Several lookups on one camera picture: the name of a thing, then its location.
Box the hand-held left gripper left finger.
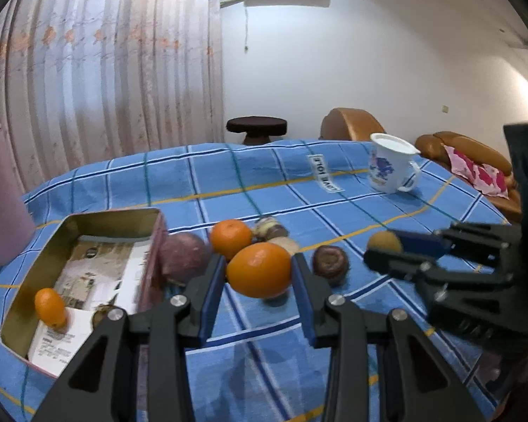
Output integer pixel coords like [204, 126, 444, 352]
[33, 254, 228, 422]

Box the floral sheer curtain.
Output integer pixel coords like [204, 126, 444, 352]
[0, 0, 225, 194]

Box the rectangular metal tin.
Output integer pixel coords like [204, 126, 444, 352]
[0, 207, 168, 379]

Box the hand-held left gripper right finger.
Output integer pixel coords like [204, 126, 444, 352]
[290, 255, 485, 422]

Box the white printed mug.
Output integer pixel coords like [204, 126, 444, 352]
[369, 133, 422, 194]

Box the printed paper sheet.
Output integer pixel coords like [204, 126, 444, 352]
[29, 235, 152, 372]

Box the dark brown mangosteen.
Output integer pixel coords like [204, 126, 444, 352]
[312, 245, 350, 286]

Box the purple passion fruit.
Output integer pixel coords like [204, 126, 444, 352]
[158, 232, 213, 284]

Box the large orange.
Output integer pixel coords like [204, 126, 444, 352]
[226, 243, 292, 300]

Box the small orange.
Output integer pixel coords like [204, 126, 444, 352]
[34, 288, 68, 330]

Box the brown pastry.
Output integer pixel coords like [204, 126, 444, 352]
[252, 216, 290, 242]

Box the brown leather sofa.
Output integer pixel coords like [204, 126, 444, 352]
[416, 131, 523, 223]

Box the dark round stool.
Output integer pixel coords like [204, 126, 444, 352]
[226, 115, 288, 146]

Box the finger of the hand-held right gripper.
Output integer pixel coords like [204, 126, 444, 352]
[389, 223, 523, 270]
[363, 247, 516, 313]

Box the blue checked tablecloth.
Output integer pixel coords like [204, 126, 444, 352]
[0, 139, 511, 422]

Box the pink electric kettle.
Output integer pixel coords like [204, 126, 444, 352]
[0, 124, 36, 268]

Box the medium orange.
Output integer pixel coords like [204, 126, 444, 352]
[210, 220, 253, 261]

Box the pink floral cushion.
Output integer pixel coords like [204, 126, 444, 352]
[442, 143, 517, 198]

